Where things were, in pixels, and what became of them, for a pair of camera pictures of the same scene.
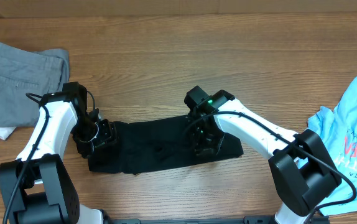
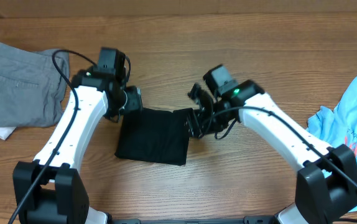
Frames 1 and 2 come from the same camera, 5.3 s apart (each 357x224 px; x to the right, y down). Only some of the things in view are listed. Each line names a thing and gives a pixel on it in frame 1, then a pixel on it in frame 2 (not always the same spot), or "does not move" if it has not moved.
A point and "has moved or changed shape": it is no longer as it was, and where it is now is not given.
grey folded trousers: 7,73 does not move
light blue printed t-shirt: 349,134 does not move
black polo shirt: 151,144 has moved or changed shape
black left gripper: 109,135 to 135,98
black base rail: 248,219 does not move
